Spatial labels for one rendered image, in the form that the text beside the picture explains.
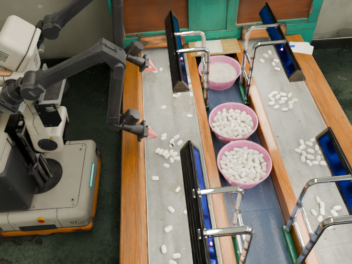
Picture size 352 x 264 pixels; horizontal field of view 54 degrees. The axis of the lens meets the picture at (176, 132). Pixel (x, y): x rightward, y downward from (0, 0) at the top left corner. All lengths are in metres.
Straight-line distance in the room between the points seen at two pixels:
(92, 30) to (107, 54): 2.07
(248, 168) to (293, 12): 1.19
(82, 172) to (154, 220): 0.92
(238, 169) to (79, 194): 1.06
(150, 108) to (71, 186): 0.75
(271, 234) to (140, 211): 0.60
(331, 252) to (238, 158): 0.58
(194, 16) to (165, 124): 0.78
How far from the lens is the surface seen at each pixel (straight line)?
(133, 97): 2.06
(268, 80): 2.21
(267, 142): 1.84
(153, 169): 1.74
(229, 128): 1.90
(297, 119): 2.02
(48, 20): 1.87
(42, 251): 2.53
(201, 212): 1.20
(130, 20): 2.34
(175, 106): 2.02
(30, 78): 1.54
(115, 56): 1.37
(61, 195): 2.34
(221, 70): 2.26
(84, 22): 3.39
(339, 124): 2.03
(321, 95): 2.16
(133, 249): 1.53
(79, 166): 2.43
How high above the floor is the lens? 2.17
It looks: 49 degrees down
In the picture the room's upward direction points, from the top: 4 degrees counter-clockwise
